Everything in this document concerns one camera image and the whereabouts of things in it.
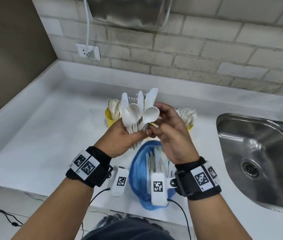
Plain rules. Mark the person's right hand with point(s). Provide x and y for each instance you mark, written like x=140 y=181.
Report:
x=179 y=142

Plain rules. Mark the person's left hand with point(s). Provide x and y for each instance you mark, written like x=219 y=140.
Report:
x=116 y=142

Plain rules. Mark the stack of white forks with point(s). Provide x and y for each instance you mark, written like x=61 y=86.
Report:
x=187 y=114

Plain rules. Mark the bundle of white plastic cutlery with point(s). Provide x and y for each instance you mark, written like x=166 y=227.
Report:
x=134 y=112
x=159 y=164

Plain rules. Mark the stack of white spoons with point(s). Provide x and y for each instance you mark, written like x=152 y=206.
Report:
x=112 y=106

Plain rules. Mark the blue plastic bag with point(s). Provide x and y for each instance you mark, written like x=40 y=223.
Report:
x=136 y=177

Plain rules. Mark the person's left forearm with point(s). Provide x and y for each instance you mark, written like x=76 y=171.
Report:
x=56 y=212

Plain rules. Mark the person's right forearm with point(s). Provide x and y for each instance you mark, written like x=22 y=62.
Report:
x=216 y=219

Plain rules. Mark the person's dark shorts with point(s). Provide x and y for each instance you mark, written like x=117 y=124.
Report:
x=129 y=231

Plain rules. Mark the black left wristband with markers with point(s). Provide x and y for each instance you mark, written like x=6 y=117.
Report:
x=91 y=169

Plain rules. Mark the black wristband with markers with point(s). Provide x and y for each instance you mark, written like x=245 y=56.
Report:
x=91 y=169
x=199 y=182

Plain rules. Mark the black right wristband with markers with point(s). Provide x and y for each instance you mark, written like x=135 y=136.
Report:
x=199 y=182

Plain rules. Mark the grey shoe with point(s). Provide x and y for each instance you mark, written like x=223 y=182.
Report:
x=111 y=219

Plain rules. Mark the stainless steel sink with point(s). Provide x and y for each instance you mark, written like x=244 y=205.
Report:
x=264 y=159

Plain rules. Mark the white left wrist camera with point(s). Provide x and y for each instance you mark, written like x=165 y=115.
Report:
x=120 y=182

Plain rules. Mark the white wall socket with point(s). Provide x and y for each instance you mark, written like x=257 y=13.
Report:
x=81 y=51

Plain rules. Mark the stainless steel wall appliance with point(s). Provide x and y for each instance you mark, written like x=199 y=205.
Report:
x=131 y=9

